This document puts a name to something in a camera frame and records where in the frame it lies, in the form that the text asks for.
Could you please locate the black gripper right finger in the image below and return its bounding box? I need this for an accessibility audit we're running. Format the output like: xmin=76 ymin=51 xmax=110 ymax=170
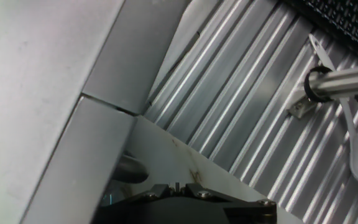
xmin=185 ymin=182 xmax=278 ymax=224

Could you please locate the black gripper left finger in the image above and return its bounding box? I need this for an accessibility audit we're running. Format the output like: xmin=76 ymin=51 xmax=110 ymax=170
xmin=93 ymin=183 xmax=172 ymax=224

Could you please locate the silver microwave housing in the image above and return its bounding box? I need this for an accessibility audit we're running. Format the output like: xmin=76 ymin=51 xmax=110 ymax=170
xmin=0 ymin=0 xmax=192 ymax=224

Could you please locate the marble pattern table mat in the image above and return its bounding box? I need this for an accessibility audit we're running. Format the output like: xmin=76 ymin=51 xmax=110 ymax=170
xmin=103 ymin=114 xmax=306 ymax=224

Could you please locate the black keyboard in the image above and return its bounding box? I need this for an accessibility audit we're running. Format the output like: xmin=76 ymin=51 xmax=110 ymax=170
xmin=286 ymin=0 xmax=358 ymax=62

